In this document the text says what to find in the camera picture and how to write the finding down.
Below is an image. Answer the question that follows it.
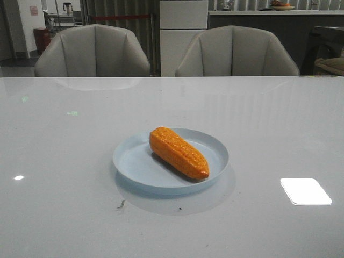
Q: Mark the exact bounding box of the orange toy corn cob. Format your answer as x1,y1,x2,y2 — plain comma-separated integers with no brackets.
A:
149,127,210,180

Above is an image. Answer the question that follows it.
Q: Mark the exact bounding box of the light blue round plate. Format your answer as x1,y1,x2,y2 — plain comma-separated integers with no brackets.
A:
113,128,229,196

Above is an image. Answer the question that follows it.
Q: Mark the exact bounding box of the right beige upholstered chair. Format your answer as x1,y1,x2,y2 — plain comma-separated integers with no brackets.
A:
175,25,299,77

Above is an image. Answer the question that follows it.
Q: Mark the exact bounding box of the beige upholstered chair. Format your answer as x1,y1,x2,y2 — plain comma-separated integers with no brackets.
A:
34,24,151,77
175,25,299,77

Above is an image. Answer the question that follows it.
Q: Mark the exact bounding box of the white cabinet with drawers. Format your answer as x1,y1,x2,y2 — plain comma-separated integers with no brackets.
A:
160,1,208,77

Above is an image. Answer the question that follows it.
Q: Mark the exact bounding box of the left beige upholstered chair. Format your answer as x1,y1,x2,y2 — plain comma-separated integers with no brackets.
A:
34,24,151,77

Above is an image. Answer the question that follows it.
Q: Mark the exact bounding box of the red barrier belt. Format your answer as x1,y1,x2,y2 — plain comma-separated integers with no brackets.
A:
91,14,151,21

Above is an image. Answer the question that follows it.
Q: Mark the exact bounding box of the dark grey counter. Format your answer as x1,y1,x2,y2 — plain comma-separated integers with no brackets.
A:
208,10,344,76

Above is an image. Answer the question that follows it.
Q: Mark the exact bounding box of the red trash bin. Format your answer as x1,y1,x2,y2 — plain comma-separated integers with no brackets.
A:
33,28,51,54

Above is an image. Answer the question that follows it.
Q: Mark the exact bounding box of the fruit bowl on counter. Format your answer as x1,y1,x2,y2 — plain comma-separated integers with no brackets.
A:
270,0,295,11

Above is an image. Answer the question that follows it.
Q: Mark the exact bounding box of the olive cushion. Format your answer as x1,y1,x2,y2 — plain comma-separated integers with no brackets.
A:
314,58,343,76

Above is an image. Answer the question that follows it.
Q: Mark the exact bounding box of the metal barrier post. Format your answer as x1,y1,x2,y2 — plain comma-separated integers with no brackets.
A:
149,13,158,76

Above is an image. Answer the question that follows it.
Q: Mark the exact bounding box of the red wall notice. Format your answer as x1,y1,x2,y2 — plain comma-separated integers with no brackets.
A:
30,5,38,16

